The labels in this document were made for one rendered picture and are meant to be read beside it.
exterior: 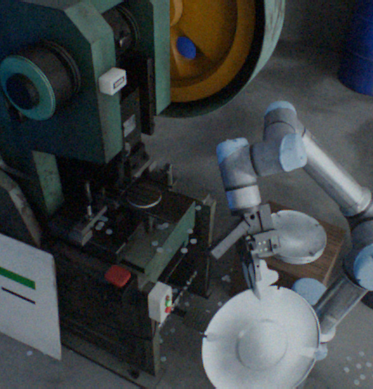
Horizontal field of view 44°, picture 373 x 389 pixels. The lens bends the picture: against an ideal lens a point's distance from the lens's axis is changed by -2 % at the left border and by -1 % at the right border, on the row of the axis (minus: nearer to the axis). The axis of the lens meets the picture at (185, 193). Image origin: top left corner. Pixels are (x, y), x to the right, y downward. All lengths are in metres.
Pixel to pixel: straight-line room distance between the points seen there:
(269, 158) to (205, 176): 1.98
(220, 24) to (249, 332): 1.00
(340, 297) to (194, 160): 1.96
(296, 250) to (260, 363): 1.00
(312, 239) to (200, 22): 1.06
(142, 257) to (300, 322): 0.70
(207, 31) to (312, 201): 1.54
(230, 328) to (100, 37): 0.76
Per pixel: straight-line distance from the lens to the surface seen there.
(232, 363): 1.14
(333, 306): 1.37
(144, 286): 1.61
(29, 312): 2.12
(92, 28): 1.22
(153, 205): 1.64
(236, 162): 1.03
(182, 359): 2.17
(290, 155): 1.00
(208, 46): 1.69
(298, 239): 2.12
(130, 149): 1.57
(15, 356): 2.29
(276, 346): 1.15
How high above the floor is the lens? 1.91
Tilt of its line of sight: 42 degrees down
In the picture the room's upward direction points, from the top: 1 degrees clockwise
